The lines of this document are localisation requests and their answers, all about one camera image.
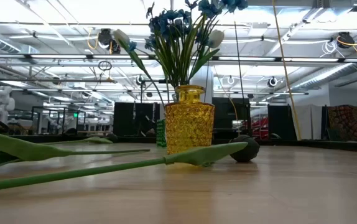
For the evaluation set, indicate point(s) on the green glass vase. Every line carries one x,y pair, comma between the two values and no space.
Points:
161,133

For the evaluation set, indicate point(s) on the white tulip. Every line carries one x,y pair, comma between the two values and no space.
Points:
216,39
121,36

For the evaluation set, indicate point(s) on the black tulip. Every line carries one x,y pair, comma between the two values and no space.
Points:
72,175

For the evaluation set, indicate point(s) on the green stems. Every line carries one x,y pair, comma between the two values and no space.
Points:
16,146

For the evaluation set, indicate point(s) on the clear glass vase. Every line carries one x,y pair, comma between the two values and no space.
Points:
174,98

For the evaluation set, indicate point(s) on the amber glass vase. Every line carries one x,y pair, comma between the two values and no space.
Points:
189,124

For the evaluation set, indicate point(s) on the black partition panel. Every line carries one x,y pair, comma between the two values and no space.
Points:
225,115
279,121
125,121

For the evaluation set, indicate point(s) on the white partition panel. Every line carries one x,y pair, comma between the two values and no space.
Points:
309,121

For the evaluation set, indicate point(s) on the patterned fabric panel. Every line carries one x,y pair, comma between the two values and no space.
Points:
344,121

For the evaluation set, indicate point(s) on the white robot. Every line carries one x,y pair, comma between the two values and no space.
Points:
1,104

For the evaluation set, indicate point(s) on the black framed glass enclosure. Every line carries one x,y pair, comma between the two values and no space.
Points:
32,121

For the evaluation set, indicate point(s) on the silver ceiling air duct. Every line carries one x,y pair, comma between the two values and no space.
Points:
321,74

